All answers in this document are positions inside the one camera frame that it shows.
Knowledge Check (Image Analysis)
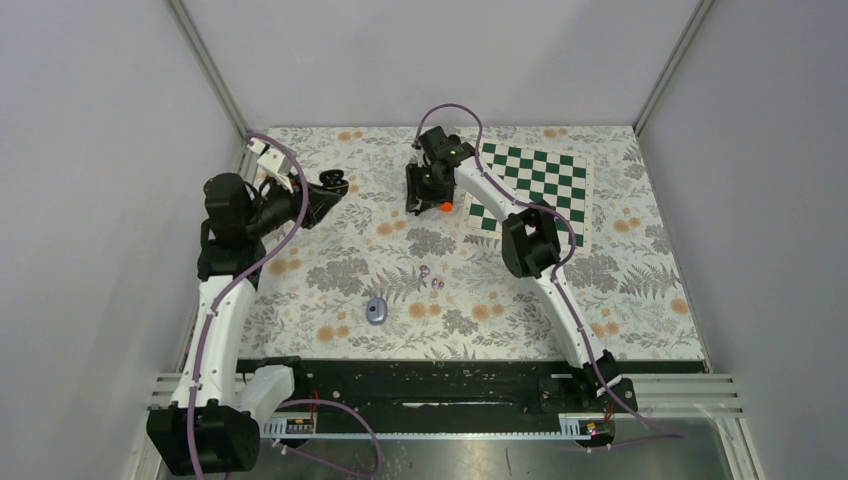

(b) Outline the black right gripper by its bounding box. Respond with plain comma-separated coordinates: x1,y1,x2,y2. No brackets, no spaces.
405,163,449,213

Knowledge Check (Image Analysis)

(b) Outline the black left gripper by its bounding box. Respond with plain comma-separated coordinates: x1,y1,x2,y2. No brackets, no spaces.
245,171,340,238

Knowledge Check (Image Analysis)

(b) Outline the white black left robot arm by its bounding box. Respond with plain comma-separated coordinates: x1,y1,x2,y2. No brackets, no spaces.
146,169,349,476

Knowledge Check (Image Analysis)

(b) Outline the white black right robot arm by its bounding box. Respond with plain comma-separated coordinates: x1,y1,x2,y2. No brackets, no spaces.
406,127,622,412

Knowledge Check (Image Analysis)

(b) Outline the lavender earbuds case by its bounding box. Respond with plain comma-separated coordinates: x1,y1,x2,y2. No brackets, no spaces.
366,297,388,325

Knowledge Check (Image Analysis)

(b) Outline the floral tablecloth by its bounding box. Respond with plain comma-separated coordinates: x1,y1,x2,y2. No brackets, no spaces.
240,126,705,361

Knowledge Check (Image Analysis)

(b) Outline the green white chessboard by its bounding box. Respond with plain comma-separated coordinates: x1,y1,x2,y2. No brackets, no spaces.
453,137,595,255

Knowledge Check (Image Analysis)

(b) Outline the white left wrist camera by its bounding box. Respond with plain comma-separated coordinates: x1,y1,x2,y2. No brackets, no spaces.
257,146,295,193

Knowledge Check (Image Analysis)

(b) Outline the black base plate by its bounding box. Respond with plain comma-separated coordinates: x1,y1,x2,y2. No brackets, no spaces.
236,356,638,434

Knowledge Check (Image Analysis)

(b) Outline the white slotted cable duct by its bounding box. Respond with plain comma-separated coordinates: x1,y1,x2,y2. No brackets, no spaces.
261,413,598,440

